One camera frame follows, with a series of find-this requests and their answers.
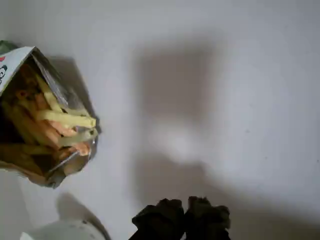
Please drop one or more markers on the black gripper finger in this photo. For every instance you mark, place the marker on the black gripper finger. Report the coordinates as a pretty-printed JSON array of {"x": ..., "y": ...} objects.
[
  {"x": 160, "y": 220},
  {"x": 205, "y": 220}
]

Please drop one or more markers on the yellow veggie straw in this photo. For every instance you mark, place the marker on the yellow veggie straw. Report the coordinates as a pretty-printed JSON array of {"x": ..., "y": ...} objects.
[
  {"x": 53, "y": 102},
  {"x": 75, "y": 119}
]

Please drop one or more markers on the white ceramic bowl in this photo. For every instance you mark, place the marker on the white ceramic bowl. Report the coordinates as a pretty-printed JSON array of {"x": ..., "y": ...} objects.
[{"x": 62, "y": 231}]

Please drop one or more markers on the orange veggie straw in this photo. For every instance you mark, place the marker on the orange veggie straw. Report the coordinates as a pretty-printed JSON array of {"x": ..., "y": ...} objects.
[
  {"x": 82, "y": 148},
  {"x": 60, "y": 128}
]

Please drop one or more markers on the pale green veggie straw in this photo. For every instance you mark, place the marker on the pale green veggie straw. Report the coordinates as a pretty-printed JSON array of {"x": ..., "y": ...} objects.
[{"x": 80, "y": 137}]

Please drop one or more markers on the veggie straw snack packet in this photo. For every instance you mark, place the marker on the veggie straw snack packet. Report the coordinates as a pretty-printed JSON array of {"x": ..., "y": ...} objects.
[{"x": 15, "y": 62}]

